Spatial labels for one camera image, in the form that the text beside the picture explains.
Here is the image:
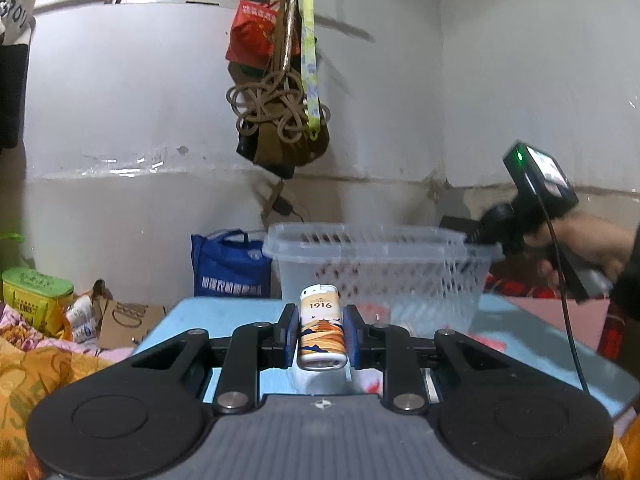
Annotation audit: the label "white hanging garment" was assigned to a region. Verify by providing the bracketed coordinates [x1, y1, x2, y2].
[0, 0, 40, 47]

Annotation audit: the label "green carton box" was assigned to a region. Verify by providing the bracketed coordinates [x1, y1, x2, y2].
[1, 266, 76, 337]

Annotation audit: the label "brown hanging strap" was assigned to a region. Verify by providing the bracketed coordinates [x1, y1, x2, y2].
[259, 179, 287, 228]

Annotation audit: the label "hanging bags and rope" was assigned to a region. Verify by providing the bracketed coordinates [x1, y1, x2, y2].
[226, 0, 334, 145]

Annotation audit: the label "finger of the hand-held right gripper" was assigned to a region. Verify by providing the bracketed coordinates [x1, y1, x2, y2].
[465, 230, 503, 253]

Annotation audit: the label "brown hanging bag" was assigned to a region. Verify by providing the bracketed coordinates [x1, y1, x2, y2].
[227, 60, 331, 180]

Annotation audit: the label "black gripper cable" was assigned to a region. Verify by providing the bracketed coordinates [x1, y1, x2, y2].
[540, 195, 592, 396]

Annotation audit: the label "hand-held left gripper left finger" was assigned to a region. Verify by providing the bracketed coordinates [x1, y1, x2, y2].
[131, 303, 301, 415]

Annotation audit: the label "brown cardboard box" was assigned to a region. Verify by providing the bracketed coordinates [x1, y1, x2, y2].
[91, 279, 169, 351]

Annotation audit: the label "orange floral blanket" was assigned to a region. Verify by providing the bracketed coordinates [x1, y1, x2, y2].
[0, 302, 137, 480]

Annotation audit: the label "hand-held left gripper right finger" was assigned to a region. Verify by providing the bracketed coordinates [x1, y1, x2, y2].
[344, 304, 517, 414]

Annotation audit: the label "black hanging garment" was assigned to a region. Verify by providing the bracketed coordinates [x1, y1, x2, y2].
[0, 44, 32, 152]

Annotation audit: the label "red hanging bag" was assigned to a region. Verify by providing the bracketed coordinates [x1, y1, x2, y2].
[225, 0, 302, 70]

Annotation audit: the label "clear plastic basket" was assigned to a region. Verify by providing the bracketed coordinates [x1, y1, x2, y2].
[262, 222, 505, 337]

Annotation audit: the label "red patterned blanket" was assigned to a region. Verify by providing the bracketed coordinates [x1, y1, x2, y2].
[481, 255, 623, 361]

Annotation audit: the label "pink sheet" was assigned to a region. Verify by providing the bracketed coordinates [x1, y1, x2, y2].
[504, 294, 610, 352]

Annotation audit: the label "printed white lighter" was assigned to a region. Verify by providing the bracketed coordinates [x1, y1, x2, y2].
[297, 284, 347, 372]

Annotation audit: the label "blue shopping bag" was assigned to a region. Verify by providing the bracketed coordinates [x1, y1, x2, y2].
[191, 229, 274, 299]

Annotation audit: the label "white milk cartons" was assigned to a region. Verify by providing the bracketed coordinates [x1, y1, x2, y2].
[66, 294, 99, 345]

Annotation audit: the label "person's right hand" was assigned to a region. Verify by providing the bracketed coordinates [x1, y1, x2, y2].
[524, 210, 640, 293]

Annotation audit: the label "green patterned lanyard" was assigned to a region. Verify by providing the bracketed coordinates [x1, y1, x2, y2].
[298, 0, 321, 142]

